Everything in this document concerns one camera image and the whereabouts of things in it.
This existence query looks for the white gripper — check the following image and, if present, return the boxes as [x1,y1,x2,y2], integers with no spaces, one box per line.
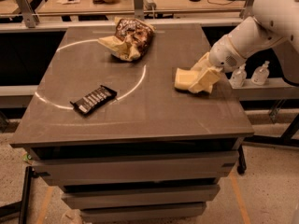
[188,35,246,93]

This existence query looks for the yellow sponge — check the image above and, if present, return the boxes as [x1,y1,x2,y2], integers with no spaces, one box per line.
[174,68,199,91]

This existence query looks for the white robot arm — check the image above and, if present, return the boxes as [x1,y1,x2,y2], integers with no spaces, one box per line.
[188,0,299,93]

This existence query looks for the black rxbar chocolate bar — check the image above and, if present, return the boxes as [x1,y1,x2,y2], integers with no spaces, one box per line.
[71,85,117,116]

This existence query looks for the left sanitizer bottle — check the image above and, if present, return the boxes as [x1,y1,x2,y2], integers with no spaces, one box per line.
[230,64,247,88]

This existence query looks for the sanitizer bottle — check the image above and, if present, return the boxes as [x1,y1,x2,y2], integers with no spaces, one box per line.
[251,61,270,85]
[230,64,247,88]

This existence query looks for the right sanitizer bottle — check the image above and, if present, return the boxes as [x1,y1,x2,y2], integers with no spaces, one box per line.
[251,61,270,85]

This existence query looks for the crumpled chip bag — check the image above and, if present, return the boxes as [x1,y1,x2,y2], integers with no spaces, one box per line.
[98,17,155,62]

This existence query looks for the white power strip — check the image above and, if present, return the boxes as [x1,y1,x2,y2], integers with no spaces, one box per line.
[143,0,156,10]

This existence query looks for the top grey drawer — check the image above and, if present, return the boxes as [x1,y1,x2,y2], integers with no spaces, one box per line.
[33,150,238,186]

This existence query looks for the grey drawer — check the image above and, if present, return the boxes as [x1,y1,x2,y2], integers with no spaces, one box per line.
[33,150,238,186]
[81,203,206,223]
[62,185,220,209]

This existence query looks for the black caster leg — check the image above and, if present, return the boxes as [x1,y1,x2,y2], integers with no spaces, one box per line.
[237,146,247,175]

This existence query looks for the grey drawer cabinet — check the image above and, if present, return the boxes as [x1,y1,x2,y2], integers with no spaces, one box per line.
[9,22,255,224]

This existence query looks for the middle grey drawer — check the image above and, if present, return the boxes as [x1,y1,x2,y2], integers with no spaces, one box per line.
[62,185,220,209]

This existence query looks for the bottom grey drawer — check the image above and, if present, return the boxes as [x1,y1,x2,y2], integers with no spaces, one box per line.
[81,203,206,223]

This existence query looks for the right metal bracket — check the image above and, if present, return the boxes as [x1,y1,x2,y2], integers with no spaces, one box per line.
[239,0,263,21]

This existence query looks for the metal bracket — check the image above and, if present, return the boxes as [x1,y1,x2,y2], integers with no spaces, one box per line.
[134,0,144,21]
[239,0,263,21]
[15,0,39,28]

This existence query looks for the middle metal bracket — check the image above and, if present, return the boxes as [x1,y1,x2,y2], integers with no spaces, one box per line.
[134,0,144,21]

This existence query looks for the left metal bracket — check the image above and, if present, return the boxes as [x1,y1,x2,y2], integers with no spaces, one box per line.
[15,0,39,28]

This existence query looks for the black frame leg left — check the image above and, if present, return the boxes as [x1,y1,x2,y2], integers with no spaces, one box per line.
[0,166,35,224]

